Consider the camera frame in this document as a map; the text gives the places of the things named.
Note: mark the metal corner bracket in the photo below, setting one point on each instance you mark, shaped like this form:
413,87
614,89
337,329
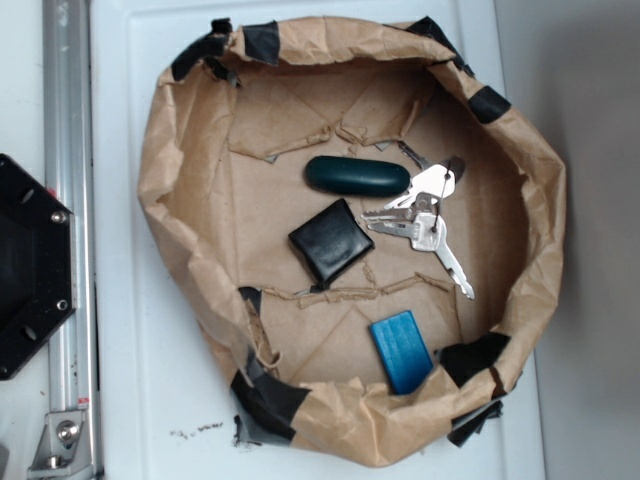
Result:
63,449

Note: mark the blue wooden block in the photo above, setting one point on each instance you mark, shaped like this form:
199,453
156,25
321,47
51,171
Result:
403,352

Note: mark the dark green plastic pickle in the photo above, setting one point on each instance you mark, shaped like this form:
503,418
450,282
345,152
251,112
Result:
356,177

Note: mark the brown paper bin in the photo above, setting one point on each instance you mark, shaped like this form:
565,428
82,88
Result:
233,123

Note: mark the black square rubber pad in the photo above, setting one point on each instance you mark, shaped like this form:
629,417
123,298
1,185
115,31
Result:
330,243

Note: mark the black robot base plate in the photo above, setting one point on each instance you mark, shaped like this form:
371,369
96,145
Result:
36,266

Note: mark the aluminium extrusion rail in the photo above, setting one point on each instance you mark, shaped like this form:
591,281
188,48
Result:
73,349

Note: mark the silver key bunch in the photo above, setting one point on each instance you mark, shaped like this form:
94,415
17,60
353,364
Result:
417,215

